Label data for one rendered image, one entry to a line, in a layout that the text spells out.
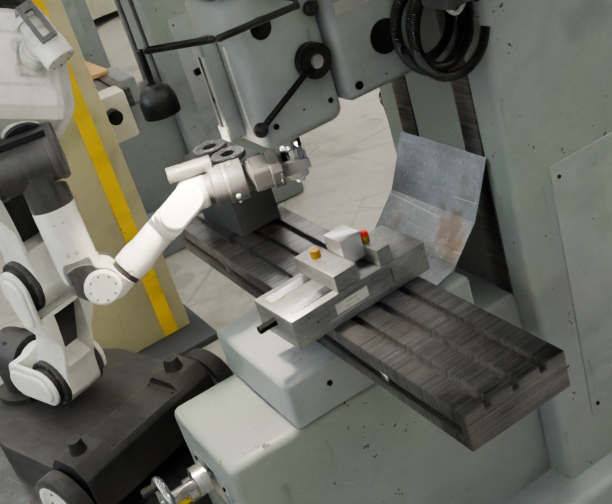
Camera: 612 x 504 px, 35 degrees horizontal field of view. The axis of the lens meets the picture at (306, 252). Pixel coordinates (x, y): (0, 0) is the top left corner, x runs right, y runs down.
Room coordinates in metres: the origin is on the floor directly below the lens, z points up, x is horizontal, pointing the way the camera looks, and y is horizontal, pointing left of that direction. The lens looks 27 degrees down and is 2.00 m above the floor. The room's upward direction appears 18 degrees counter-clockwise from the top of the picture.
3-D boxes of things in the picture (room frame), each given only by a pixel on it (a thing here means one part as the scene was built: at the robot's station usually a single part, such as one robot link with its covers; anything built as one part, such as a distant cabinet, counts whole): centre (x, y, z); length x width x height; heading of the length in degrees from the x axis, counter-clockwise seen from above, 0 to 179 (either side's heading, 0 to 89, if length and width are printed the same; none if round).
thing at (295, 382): (1.90, -0.04, 0.81); 0.50 x 0.35 x 0.12; 113
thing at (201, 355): (2.32, 0.38, 0.50); 0.20 x 0.05 x 0.20; 42
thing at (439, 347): (1.90, -0.03, 0.91); 1.24 x 0.23 x 0.08; 23
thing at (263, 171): (1.89, 0.06, 1.23); 0.13 x 0.12 x 0.10; 2
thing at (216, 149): (2.34, 0.14, 1.05); 0.22 x 0.12 x 0.20; 26
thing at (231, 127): (1.85, 0.07, 1.45); 0.04 x 0.04 x 0.21; 23
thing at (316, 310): (1.77, -0.05, 1.00); 0.35 x 0.15 x 0.11; 116
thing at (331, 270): (1.76, -0.03, 1.04); 0.15 x 0.06 x 0.04; 26
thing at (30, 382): (2.35, 0.76, 0.68); 0.21 x 0.20 x 0.13; 42
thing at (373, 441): (1.89, -0.01, 0.45); 0.81 x 0.32 x 0.60; 113
